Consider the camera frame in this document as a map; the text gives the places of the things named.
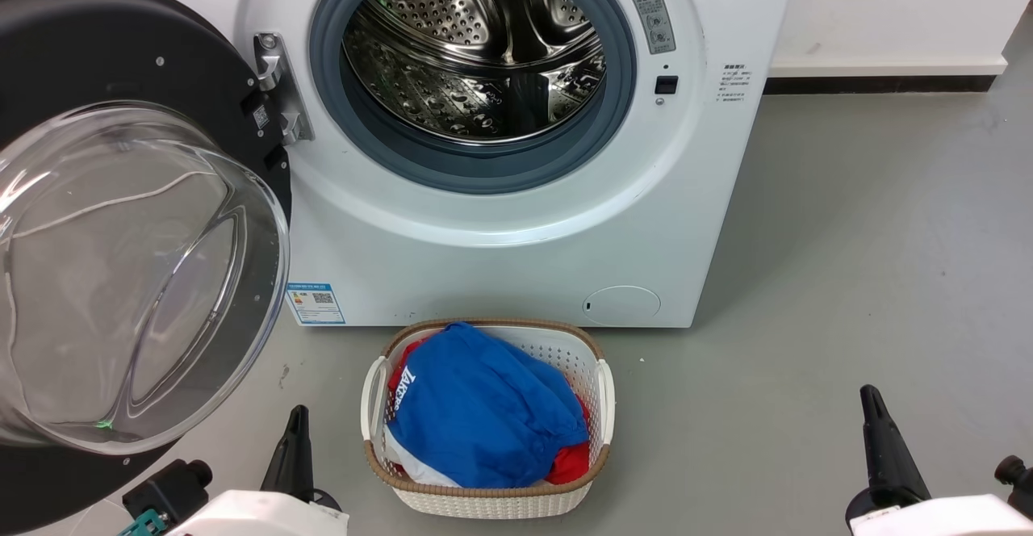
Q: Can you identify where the red garment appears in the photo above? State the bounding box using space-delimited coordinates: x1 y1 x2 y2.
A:
387 341 592 486

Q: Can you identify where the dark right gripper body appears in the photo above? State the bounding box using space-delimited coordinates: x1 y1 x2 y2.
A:
845 488 898 530

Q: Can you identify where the white floor cable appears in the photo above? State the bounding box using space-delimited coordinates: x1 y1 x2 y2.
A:
0 170 220 240

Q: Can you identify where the white woven laundry basket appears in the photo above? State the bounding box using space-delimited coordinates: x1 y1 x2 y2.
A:
361 318 617 520

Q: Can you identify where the black text instruction sticker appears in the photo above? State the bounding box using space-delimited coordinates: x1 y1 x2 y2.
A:
717 62 751 104

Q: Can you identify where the blue garment with white print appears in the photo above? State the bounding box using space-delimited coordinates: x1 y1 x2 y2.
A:
386 323 589 489

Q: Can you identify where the grey warning label sticker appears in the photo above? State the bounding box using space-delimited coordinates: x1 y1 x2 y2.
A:
627 0 678 56

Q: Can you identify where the silver metal door hinge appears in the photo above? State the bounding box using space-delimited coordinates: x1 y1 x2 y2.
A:
253 32 315 147

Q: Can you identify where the round white filter cover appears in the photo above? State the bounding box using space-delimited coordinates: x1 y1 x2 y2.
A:
583 285 662 328

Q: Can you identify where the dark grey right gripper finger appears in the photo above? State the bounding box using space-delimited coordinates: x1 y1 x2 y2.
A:
870 385 932 501
859 385 898 506

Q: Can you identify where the white front-load washing machine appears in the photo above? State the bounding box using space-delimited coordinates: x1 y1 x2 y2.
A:
133 0 801 329

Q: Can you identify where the round black glass washer door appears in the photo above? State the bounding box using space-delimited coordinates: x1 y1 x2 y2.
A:
0 0 293 513

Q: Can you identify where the blue energy label sticker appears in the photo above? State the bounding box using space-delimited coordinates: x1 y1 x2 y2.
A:
286 283 346 326

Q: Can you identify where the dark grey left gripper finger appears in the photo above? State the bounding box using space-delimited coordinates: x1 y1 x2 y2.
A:
289 405 315 505
259 405 301 501

